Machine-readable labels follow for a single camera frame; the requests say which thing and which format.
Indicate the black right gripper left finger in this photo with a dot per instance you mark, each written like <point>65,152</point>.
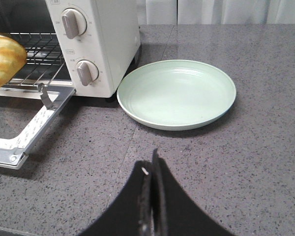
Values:
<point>130,212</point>

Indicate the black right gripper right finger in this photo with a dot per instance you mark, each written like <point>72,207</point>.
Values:
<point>174,212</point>

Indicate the glass oven door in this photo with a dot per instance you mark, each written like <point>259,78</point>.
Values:
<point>15,151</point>

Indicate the golden bread roll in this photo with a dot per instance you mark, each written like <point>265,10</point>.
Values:
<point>13,57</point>

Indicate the white Toshiba toaster oven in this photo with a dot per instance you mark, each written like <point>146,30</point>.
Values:
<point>111,41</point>

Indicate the light green plate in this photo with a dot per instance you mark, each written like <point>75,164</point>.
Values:
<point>176,95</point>

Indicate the lower grey timer knob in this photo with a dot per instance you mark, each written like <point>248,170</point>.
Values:
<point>87,72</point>

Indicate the upper grey temperature knob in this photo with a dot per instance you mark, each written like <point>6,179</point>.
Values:
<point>74,23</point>

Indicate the white curtain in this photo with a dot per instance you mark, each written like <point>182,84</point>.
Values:
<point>209,12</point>

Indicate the metal oven wire rack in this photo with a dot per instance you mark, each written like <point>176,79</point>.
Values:
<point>45,61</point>

